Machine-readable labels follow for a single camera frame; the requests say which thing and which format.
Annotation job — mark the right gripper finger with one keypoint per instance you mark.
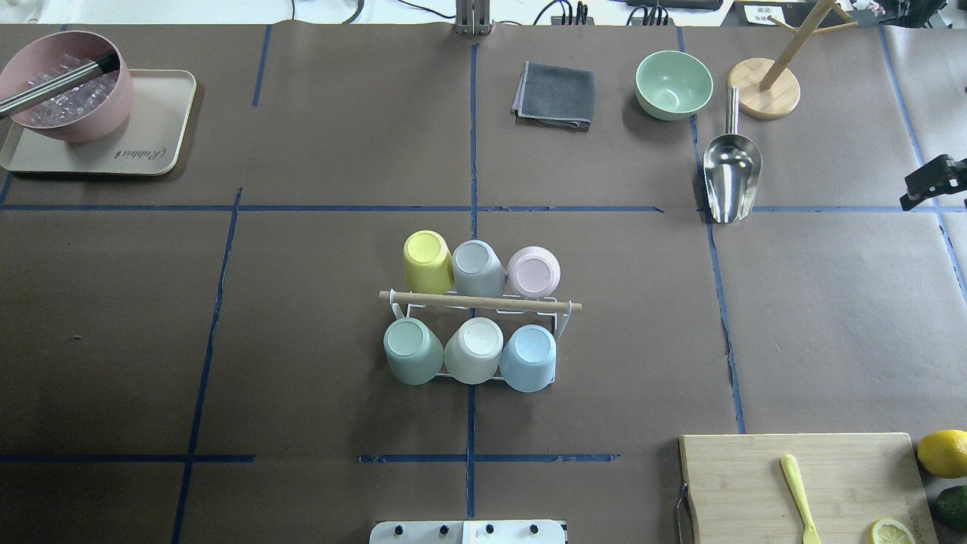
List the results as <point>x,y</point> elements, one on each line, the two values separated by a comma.
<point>943,175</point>

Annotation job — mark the pink cup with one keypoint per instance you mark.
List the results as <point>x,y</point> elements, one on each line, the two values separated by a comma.
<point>533,272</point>

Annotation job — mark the green cup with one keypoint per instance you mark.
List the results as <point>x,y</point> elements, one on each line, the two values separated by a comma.
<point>415,354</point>

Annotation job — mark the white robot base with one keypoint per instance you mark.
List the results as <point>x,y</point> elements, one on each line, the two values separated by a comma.
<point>470,531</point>

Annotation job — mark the blue cup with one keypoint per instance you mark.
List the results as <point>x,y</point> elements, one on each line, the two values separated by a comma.
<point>528,362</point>

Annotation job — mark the grey cup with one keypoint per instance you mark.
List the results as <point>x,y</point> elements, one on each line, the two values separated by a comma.
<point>478,270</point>

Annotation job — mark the white cup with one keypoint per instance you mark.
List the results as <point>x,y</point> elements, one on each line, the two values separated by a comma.
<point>473,353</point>

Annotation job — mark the yellow cup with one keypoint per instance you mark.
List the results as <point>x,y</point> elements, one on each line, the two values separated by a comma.
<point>427,263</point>

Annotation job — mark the metal scoop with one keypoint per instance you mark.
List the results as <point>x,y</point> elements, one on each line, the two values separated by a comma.
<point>732,164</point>

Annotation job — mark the whole lemon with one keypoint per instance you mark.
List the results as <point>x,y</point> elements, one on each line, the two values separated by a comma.
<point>943,453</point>

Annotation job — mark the green bowl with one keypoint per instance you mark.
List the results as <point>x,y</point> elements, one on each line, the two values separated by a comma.
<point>672,85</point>

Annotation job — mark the yellow plastic knife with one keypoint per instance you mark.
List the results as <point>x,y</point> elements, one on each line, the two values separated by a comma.
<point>793,476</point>

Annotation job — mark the avocado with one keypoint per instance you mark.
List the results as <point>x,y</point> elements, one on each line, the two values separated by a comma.
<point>949,508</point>

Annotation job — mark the lemon slice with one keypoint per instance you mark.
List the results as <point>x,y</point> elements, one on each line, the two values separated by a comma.
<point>890,531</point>

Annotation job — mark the wooden cutting board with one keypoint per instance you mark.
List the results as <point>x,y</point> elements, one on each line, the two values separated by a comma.
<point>745,488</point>

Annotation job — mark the grey folded cloth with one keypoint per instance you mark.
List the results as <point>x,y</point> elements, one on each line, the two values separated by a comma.
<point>555,95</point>

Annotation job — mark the beige serving tray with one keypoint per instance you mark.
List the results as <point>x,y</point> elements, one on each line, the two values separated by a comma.
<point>147,143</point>

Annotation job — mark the metal tongs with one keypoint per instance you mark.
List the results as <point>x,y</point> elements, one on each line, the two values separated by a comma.
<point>36,94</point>

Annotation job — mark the pink bowl with ice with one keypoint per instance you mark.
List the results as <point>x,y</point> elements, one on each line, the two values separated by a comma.
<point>84,113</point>

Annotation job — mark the white wire cup holder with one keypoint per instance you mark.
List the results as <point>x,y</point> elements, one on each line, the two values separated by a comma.
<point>443,314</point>

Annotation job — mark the camera mount post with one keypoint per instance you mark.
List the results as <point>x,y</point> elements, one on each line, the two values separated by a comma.
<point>473,18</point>

